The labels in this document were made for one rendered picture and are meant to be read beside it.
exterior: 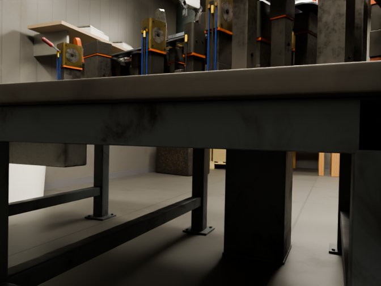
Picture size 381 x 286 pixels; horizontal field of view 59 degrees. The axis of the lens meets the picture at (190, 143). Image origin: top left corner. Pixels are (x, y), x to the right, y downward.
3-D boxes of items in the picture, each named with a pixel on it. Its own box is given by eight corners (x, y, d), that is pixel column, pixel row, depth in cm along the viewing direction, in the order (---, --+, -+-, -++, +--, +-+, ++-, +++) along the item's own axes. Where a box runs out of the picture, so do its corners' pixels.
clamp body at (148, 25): (132, 110, 130) (134, 19, 129) (155, 112, 138) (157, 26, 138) (143, 109, 125) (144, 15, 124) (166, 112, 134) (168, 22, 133)
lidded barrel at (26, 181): (18, 196, 325) (20, 127, 323) (62, 201, 304) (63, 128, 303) (-38, 206, 275) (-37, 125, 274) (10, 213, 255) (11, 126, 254)
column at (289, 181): (237, 238, 201) (240, 127, 200) (291, 246, 189) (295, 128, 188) (221, 255, 173) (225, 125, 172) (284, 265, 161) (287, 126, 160)
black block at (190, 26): (174, 108, 116) (176, 21, 115) (194, 110, 123) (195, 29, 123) (186, 107, 112) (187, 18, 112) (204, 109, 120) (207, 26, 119)
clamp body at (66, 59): (49, 114, 173) (50, 43, 172) (74, 116, 183) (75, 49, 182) (56, 114, 167) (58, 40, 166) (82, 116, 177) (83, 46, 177)
